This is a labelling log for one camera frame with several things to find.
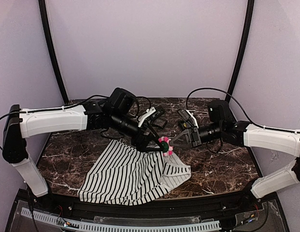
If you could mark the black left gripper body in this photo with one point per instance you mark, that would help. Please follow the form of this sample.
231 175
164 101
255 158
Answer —
141 138

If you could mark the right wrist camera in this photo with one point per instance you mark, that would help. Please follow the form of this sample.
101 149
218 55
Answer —
187 116

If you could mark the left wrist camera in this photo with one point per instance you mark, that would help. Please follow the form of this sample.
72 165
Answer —
150 115

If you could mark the black right frame post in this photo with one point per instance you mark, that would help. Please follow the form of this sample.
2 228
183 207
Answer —
242 48

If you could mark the black display box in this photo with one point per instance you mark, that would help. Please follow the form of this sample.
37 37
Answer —
180 124
160 123

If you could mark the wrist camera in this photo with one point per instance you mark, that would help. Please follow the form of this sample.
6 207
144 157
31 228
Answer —
150 115
187 116

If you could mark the black white striped garment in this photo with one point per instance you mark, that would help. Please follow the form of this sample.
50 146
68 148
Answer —
122 175

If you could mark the white slotted cable duct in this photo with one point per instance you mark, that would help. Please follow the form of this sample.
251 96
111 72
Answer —
107 224

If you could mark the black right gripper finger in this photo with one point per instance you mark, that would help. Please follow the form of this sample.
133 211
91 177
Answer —
181 139
174 144

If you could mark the black frame post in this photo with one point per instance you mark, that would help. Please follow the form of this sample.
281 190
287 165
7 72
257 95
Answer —
242 48
51 50

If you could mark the black display box middle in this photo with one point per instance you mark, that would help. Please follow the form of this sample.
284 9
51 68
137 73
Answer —
160 123

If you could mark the black left frame post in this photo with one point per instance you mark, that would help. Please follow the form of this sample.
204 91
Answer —
51 50

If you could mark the black display box right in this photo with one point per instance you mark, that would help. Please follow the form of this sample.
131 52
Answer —
180 124

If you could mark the pink flower brooch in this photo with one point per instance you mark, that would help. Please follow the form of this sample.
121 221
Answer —
168 149

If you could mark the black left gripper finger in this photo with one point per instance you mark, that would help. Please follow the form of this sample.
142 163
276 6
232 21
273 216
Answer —
153 136
152 149

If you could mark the round yellow grey brooch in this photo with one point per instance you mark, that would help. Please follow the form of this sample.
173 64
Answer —
186 125

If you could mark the black front frame rail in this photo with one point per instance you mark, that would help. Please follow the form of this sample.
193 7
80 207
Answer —
219 206

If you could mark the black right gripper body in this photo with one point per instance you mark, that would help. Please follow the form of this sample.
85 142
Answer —
194 136

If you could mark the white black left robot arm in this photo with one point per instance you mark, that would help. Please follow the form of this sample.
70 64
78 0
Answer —
94 113

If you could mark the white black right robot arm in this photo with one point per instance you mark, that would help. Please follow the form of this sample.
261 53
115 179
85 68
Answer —
244 134

